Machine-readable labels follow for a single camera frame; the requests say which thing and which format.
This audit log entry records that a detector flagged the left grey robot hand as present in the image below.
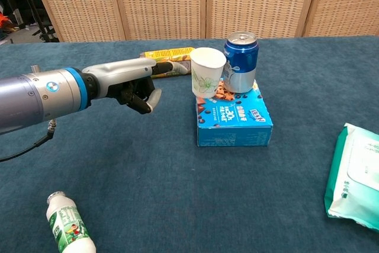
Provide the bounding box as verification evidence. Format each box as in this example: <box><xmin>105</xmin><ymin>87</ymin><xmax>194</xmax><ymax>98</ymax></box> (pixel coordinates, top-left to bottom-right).
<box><xmin>82</xmin><ymin>58</ymin><xmax>191</xmax><ymax>115</ymax></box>

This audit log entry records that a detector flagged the white paper cup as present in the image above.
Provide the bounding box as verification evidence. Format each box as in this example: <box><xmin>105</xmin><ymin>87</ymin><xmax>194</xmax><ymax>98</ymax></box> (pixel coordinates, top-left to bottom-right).
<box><xmin>189</xmin><ymin>47</ymin><xmax>227</xmax><ymax>99</ymax></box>

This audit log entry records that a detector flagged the yellow snack box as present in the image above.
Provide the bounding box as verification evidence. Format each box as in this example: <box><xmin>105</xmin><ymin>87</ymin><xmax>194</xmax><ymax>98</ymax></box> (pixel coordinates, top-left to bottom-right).
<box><xmin>139</xmin><ymin>46</ymin><xmax>196</xmax><ymax>79</ymax></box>

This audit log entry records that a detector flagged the wooden woven folding screen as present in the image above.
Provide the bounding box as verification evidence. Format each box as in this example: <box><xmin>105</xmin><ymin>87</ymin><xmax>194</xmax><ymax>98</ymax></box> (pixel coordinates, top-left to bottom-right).
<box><xmin>28</xmin><ymin>0</ymin><xmax>379</xmax><ymax>43</ymax></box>

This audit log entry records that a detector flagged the black tripod stand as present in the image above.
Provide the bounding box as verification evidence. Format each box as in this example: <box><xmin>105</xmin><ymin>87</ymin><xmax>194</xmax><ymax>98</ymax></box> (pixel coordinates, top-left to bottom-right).
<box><xmin>16</xmin><ymin>0</ymin><xmax>60</xmax><ymax>43</ymax></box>

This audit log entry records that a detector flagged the blue drink can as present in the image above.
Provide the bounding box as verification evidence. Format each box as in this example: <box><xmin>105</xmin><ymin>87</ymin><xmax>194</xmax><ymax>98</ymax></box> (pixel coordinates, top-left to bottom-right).
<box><xmin>222</xmin><ymin>31</ymin><xmax>259</xmax><ymax>94</ymax></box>

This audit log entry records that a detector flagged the blue cookie box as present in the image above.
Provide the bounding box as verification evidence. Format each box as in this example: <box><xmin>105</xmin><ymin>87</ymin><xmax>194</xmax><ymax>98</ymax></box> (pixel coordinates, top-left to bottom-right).
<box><xmin>194</xmin><ymin>78</ymin><xmax>274</xmax><ymax>148</ymax></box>

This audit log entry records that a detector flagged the white green milk bottle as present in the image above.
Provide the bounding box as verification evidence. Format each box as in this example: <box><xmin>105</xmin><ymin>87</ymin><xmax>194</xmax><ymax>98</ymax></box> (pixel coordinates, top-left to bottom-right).
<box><xmin>46</xmin><ymin>191</ymin><xmax>97</xmax><ymax>253</ymax></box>

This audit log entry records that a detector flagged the green wet wipes pack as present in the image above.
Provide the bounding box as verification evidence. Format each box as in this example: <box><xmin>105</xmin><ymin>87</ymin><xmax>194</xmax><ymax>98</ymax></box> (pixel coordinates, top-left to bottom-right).
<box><xmin>324</xmin><ymin>122</ymin><xmax>379</xmax><ymax>233</ymax></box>

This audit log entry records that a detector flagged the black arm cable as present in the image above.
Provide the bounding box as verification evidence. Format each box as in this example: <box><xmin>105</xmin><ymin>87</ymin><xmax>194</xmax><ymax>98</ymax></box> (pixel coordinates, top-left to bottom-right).
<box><xmin>0</xmin><ymin>119</ymin><xmax>57</xmax><ymax>164</ymax></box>

